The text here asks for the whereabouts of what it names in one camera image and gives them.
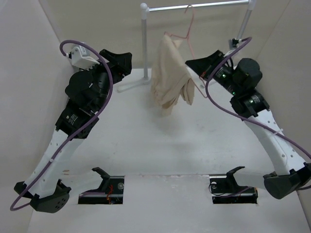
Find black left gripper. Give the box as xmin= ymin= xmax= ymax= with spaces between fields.
xmin=82 ymin=50 xmax=132 ymax=112

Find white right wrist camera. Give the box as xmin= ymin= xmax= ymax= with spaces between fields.
xmin=228 ymin=38 xmax=242 ymax=50

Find white clothes rack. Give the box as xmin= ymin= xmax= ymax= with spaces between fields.
xmin=117 ymin=0 xmax=256 ymax=93

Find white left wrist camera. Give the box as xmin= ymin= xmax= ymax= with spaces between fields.
xmin=68 ymin=44 xmax=100 ymax=70

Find beige cargo trousers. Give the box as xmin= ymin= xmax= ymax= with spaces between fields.
xmin=151 ymin=38 xmax=195 ymax=117

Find pink wire hanger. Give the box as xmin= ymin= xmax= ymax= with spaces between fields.
xmin=164 ymin=4 xmax=207 ymax=99

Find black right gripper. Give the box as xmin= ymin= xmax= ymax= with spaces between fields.
xmin=186 ymin=50 xmax=242 ymax=96

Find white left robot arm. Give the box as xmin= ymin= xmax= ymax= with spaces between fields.
xmin=14 ymin=46 xmax=132 ymax=213

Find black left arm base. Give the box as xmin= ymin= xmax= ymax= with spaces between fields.
xmin=78 ymin=167 xmax=125 ymax=205

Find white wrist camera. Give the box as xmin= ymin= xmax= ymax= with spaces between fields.
xmin=228 ymin=38 xmax=242 ymax=50
xmin=68 ymin=44 xmax=100 ymax=70

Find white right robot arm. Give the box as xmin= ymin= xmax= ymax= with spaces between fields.
xmin=185 ymin=50 xmax=311 ymax=200

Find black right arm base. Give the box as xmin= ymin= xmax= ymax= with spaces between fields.
xmin=208 ymin=166 xmax=258 ymax=204

